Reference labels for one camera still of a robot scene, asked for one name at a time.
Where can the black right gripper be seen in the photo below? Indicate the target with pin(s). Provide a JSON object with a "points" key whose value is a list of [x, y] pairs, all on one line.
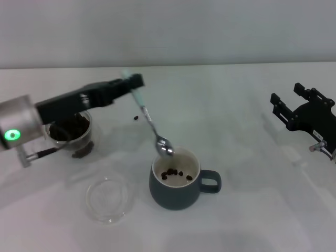
{"points": [[319, 118]]}

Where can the clear round glass dish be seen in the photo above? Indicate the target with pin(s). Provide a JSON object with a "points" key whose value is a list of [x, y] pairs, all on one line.
{"points": [[110, 210]]}

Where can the dark grey ceramic mug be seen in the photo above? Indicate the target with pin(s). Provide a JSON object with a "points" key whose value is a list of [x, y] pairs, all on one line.
{"points": [[170, 198]]}

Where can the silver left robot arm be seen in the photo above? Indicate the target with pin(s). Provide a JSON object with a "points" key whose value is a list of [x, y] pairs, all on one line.
{"points": [[18, 123]]}

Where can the dark coffee beans pile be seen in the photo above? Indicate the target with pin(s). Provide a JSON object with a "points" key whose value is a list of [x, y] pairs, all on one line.
{"points": [[80, 128]]}

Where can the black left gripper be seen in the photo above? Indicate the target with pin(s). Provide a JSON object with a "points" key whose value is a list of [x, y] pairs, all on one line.
{"points": [[73, 102]]}

